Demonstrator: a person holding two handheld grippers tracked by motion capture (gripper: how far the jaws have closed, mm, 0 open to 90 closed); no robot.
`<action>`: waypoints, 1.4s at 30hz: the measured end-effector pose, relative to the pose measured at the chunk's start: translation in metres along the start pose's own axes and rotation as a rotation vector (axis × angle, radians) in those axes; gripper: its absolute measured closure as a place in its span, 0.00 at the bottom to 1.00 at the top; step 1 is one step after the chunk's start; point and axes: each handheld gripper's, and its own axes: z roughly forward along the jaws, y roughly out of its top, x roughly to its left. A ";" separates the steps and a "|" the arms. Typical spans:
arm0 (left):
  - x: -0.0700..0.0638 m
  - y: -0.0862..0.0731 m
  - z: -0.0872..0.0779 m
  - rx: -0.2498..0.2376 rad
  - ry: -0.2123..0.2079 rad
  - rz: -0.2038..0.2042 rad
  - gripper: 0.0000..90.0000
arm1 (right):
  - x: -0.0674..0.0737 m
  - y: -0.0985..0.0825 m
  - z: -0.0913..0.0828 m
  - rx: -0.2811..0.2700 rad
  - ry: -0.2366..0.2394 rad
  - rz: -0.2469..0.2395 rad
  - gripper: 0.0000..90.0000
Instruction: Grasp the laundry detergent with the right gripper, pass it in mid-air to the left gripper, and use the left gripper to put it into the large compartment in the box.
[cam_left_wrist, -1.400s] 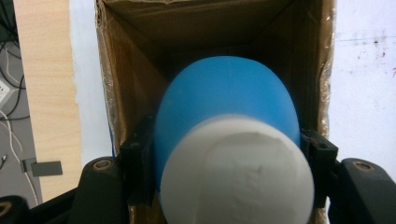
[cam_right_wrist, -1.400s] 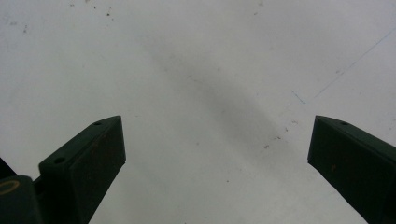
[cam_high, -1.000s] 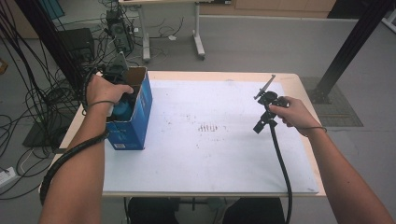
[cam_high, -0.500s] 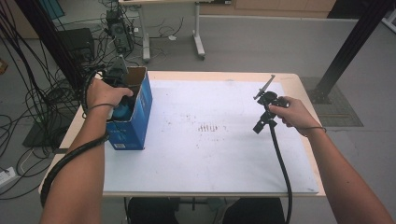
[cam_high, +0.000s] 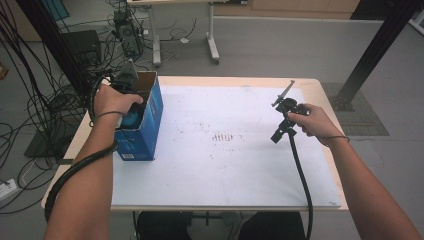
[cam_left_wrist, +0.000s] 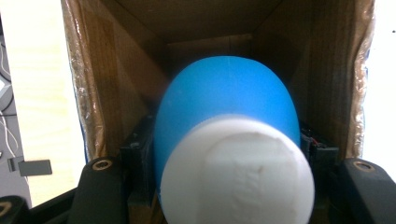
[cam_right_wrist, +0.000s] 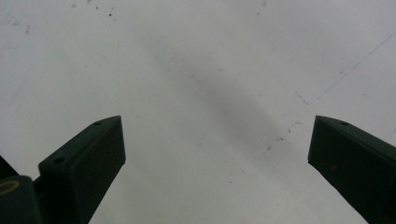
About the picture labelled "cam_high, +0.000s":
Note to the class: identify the wooden cabinet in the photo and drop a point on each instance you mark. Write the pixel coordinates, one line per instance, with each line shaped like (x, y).
(300, 8)

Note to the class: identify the dark table edge tab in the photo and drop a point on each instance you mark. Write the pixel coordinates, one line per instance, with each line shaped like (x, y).
(66, 162)

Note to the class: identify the black box on floor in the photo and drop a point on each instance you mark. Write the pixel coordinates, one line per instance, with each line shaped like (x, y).
(81, 45)

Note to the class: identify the white table sheet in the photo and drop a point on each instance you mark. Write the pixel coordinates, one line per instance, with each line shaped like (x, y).
(216, 173)

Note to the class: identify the person's right leg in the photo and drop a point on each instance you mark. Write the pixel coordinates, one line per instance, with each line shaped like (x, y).
(270, 226)

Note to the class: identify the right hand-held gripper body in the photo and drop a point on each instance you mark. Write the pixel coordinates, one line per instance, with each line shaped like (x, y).
(290, 106)

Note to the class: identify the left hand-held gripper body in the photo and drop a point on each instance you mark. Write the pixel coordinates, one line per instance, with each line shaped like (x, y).
(126, 80)

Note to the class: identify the teal panel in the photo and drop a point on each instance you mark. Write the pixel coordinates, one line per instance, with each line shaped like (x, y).
(56, 8)

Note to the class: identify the person's leg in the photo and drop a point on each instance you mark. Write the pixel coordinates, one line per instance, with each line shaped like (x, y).
(161, 226)
(270, 226)

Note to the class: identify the blue cardboard box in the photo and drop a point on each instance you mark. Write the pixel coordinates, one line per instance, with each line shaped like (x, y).
(146, 133)

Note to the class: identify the white desk frame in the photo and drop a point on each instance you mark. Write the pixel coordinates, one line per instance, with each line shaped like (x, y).
(211, 33)

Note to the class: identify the person's right hand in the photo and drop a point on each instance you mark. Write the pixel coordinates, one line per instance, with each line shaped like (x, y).
(318, 123)

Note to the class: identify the black metal stand post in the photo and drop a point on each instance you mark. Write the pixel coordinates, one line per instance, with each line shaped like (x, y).
(383, 40)
(50, 36)

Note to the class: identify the person's left leg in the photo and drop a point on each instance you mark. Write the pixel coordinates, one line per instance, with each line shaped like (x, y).
(161, 226)

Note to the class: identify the person's left hand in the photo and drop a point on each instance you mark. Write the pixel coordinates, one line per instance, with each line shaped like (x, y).
(113, 100)

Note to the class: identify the black computer tower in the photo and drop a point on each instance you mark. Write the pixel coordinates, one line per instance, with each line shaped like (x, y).
(128, 35)

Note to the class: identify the black floor mat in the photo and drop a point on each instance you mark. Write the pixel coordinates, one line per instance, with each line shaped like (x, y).
(40, 146)

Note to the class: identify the white power strip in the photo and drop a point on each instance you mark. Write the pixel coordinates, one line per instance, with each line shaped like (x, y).
(6, 190)

